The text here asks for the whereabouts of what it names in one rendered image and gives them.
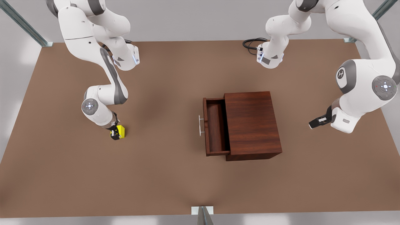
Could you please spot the yellow cube block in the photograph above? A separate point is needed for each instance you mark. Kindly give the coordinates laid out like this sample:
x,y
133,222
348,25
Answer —
x,y
121,131

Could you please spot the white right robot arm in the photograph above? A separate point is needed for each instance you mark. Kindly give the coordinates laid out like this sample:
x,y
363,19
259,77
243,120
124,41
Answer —
x,y
75,34

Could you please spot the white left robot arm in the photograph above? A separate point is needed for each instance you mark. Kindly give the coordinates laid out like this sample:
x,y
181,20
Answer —
x,y
362,84

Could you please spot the dark brown wooden cabinet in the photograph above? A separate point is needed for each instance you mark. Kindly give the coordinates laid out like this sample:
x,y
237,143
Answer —
x,y
251,125

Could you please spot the silver frame post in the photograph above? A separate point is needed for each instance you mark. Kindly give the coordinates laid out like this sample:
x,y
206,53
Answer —
x,y
379,11
25,25
203,216

